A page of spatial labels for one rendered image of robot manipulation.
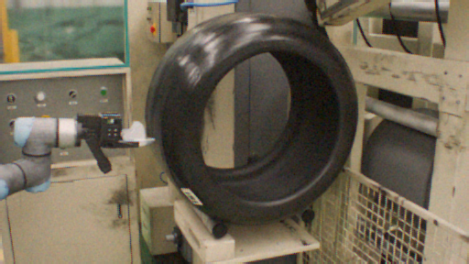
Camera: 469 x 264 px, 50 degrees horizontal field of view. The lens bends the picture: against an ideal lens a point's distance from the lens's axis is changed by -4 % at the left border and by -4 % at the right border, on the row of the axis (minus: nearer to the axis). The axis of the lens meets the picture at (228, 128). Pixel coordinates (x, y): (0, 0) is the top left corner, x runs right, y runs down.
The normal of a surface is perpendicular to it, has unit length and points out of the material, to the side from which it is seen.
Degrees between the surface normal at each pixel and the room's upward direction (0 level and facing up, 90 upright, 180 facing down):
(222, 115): 90
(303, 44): 80
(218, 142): 90
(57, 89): 90
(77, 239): 90
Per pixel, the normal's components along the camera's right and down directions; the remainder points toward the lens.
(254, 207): 0.29, 0.41
